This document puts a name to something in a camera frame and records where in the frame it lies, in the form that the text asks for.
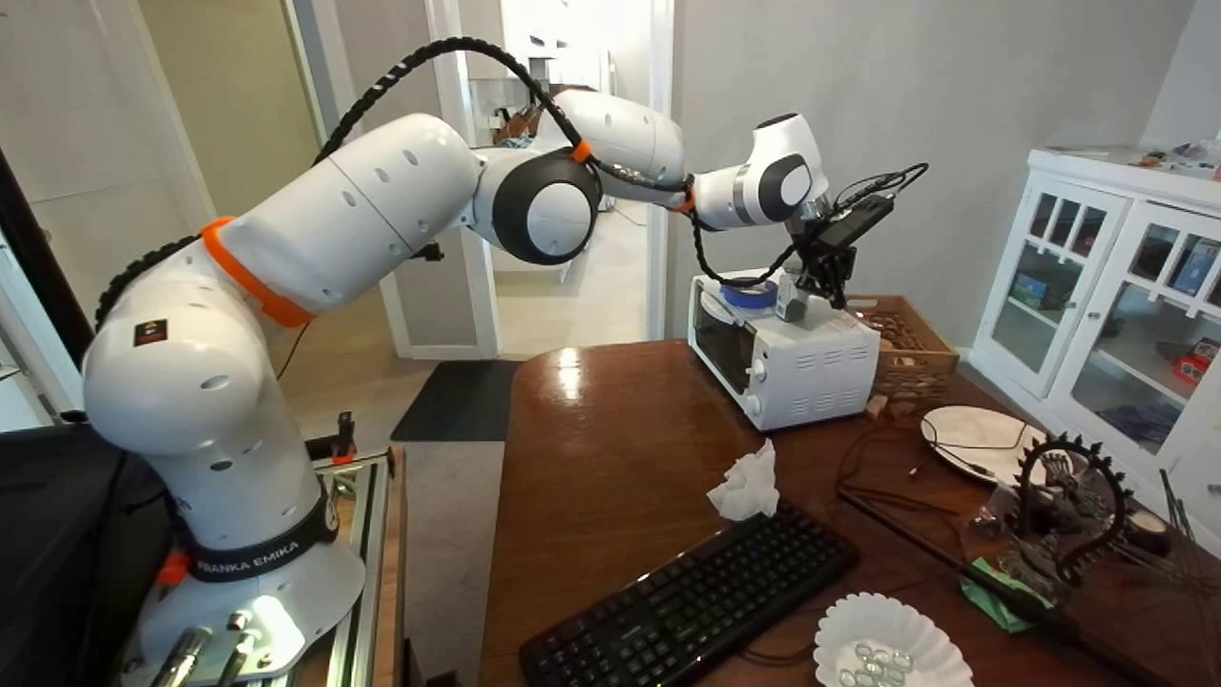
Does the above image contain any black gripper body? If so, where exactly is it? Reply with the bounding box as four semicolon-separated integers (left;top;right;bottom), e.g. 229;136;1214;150
781;205;858;294

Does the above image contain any white toaster oven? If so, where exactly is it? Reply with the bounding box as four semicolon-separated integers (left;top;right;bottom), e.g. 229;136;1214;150
683;266;885;437

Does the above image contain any blue tape roll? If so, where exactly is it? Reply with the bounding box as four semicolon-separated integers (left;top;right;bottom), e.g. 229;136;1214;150
718;280;781;318

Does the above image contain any white plate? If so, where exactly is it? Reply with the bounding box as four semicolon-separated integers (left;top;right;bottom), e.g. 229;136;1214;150
916;401;1048;490

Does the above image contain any crumpled white tissue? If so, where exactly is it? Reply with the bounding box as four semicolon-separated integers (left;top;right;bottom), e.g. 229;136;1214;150
704;437;781;527

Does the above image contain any white cabinet with glass doors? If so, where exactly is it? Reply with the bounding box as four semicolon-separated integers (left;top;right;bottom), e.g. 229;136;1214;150
968;144;1221;549

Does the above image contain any dark metal sprocket ornament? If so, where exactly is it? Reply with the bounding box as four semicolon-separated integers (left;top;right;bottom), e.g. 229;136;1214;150
1011;427;1137;570

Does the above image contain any black computer keyboard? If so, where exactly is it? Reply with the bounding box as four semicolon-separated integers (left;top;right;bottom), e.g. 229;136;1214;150
517;508;864;687

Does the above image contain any green cloth piece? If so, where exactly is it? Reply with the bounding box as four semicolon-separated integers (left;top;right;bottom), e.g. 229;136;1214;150
955;559;1064;638

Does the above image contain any white fluted bowl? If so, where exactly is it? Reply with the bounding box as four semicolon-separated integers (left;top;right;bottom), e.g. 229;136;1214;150
810;589;978;687

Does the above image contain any black floor mat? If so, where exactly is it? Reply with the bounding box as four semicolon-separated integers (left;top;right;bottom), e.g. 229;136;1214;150
391;360;520;446

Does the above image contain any black corrugated cable conduit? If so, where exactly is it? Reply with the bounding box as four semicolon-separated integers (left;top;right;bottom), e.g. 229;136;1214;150
92;33;704;329

